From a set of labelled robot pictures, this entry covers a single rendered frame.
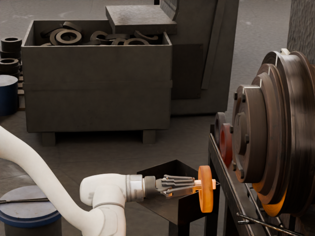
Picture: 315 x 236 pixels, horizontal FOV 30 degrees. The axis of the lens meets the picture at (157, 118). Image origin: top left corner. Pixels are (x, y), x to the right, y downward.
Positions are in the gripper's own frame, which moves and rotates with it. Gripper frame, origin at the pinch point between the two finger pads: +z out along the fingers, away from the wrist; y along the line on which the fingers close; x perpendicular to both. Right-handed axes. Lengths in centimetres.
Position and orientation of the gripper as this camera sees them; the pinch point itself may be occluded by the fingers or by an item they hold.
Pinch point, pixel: (205, 184)
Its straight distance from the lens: 198.0
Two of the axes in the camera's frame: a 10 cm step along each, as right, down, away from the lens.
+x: -0.3, -9.3, -3.7
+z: 10.0, -0.5, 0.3
